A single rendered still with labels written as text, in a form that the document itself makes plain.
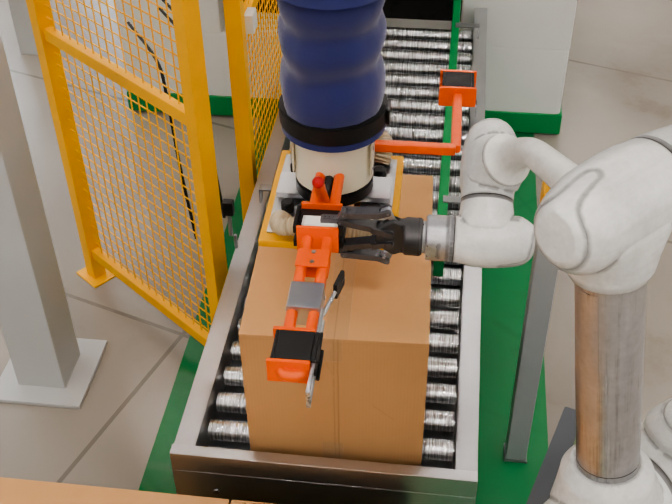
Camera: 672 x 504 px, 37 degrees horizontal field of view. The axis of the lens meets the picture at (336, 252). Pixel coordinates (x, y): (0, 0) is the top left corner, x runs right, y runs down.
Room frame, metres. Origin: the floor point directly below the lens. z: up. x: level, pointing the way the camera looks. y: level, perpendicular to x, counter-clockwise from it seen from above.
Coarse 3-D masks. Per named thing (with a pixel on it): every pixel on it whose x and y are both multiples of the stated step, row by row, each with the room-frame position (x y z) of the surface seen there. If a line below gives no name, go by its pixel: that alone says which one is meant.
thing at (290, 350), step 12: (276, 336) 1.23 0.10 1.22; (288, 336) 1.23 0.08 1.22; (300, 336) 1.22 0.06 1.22; (312, 336) 1.22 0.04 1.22; (276, 348) 1.20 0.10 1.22; (288, 348) 1.20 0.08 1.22; (300, 348) 1.20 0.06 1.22; (312, 348) 1.20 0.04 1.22; (276, 360) 1.17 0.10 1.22; (288, 360) 1.17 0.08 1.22; (300, 360) 1.17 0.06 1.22
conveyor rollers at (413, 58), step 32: (416, 32) 3.60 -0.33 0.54; (448, 32) 3.59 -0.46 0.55; (384, 64) 3.35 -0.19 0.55; (416, 64) 3.34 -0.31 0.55; (448, 64) 3.34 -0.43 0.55; (416, 96) 3.14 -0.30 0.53; (416, 128) 2.90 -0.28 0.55; (416, 160) 2.71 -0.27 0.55; (448, 320) 1.97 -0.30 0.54; (448, 352) 1.88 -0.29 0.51; (448, 384) 1.73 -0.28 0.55; (448, 416) 1.62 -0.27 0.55; (448, 448) 1.53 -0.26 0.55
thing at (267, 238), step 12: (288, 156) 1.95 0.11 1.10; (288, 168) 1.90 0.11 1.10; (276, 180) 1.86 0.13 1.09; (276, 204) 1.77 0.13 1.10; (288, 204) 1.73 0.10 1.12; (300, 204) 1.76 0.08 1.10; (264, 216) 1.74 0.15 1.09; (264, 228) 1.69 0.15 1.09; (264, 240) 1.65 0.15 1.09; (276, 240) 1.65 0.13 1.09; (288, 240) 1.65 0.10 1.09
